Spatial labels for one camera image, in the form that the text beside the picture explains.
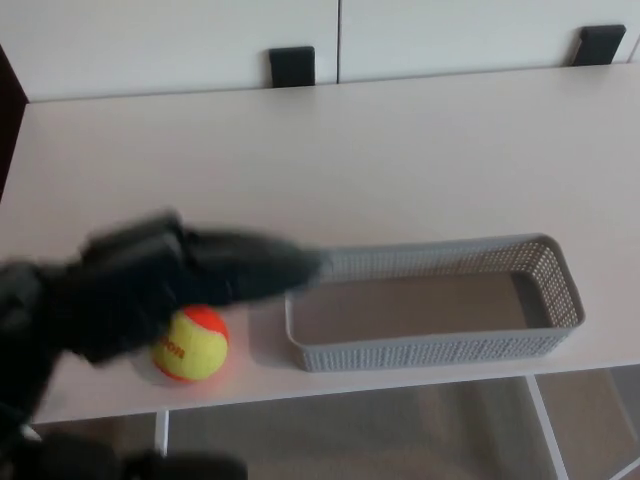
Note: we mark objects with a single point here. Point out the white partition panel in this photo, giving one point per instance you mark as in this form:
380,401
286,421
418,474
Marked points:
490,35
165,45

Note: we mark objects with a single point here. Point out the yellow orange tennis ball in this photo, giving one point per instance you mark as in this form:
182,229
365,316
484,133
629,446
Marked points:
195,350

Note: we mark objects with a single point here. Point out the black bracket foot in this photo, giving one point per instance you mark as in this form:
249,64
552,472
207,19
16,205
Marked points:
293,66
600,45

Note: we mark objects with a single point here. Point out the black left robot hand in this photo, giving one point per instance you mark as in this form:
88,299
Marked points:
150,280

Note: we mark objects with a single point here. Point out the grey perforated plastic basket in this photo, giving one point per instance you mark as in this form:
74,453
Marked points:
430,320

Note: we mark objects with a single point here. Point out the black robot body part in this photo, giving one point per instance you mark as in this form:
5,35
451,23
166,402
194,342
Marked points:
125,457

